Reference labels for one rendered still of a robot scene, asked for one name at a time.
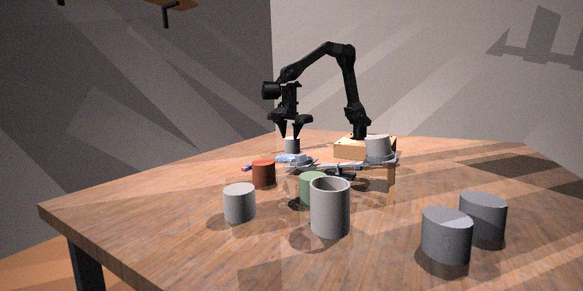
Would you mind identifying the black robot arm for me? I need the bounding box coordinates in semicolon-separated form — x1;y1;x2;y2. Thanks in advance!
261;41;372;141

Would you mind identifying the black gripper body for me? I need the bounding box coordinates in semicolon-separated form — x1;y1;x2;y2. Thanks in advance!
267;99;313;124

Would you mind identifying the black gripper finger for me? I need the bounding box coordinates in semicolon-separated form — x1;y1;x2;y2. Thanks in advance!
273;120;287;138
292;123;304;140

